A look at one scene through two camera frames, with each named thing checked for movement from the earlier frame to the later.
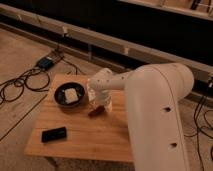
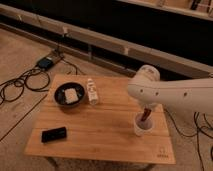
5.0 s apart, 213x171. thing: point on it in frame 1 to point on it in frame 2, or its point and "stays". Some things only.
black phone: x=54 y=134 stays
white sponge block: x=70 y=95 stays
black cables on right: x=199 y=130 stays
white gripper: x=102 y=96 to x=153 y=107
